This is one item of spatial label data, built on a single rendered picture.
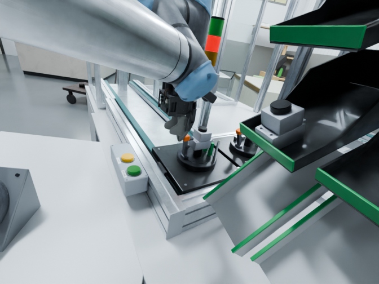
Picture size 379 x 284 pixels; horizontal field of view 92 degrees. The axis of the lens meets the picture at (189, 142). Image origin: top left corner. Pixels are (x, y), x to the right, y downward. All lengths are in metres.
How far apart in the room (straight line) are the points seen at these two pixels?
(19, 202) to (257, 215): 0.55
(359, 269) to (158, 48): 0.42
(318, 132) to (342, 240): 0.18
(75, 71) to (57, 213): 5.01
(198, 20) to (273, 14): 7.43
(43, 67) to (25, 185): 5.33
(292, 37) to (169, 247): 0.51
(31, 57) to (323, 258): 5.95
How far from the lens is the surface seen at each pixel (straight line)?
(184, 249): 0.55
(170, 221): 0.50
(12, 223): 0.62
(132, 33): 0.21
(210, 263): 0.55
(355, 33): 0.27
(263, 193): 0.44
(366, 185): 0.33
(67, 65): 5.57
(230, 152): 0.75
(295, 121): 0.32
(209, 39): 0.75
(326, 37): 0.29
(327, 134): 0.38
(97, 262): 0.54
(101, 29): 0.19
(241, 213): 0.44
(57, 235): 0.61
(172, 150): 0.68
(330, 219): 0.43
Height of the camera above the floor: 1.33
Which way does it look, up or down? 28 degrees down
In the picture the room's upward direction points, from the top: 10 degrees clockwise
